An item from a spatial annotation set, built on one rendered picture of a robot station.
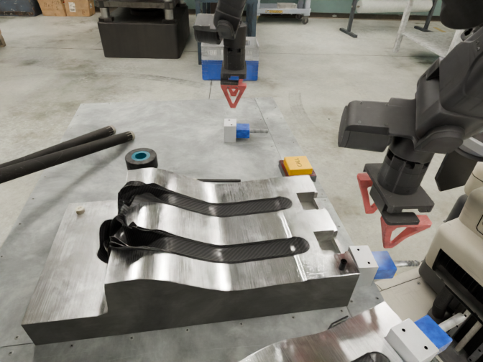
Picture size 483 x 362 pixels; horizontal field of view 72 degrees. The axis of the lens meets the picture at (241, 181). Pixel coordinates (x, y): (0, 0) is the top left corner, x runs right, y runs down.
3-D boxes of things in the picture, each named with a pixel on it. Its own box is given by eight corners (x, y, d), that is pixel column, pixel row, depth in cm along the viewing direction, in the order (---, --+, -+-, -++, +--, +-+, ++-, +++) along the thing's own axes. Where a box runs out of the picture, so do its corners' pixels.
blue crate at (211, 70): (255, 68, 390) (256, 49, 377) (257, 81, 357) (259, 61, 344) (203, 67, 388) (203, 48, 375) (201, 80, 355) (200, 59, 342)
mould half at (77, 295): (302, 205, 77) (312, 157, 69) (347, 306, 57) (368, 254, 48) (76, 224, 70) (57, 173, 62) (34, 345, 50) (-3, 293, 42)
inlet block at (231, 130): (266, 135, 103) (267, 119, 100) (267, 143, 99) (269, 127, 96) (224, 133, 103) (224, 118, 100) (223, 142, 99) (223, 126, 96)
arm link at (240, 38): (242, 24, 78) (249, 19, 82) (215, 20, 79) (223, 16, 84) (241, 53, 82) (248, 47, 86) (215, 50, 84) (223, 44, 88)
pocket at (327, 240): (333, 243, 61) (337, 229, 59) (344, 266, 57) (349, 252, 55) (309, 246, 60) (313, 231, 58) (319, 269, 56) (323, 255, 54)
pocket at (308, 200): (314, 205, 69) (317, 191, 67) (323, 222, 65) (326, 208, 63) (293, 206, 69) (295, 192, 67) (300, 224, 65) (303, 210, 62)
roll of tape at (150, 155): (121, 173, 85) (118, 161, 83) (135, 156, 91) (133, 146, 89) (151, 177, 84) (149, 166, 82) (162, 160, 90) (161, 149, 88)
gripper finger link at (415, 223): (371, 259, 50) (391, 215, 44) (356, 225, 56) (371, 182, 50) (415, 258, 51) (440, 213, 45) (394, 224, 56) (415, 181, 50)
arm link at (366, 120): (472, 138, 34) (469, 67, 36) (356, 125, 35) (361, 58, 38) (420, 177, 45) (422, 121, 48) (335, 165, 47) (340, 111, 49)
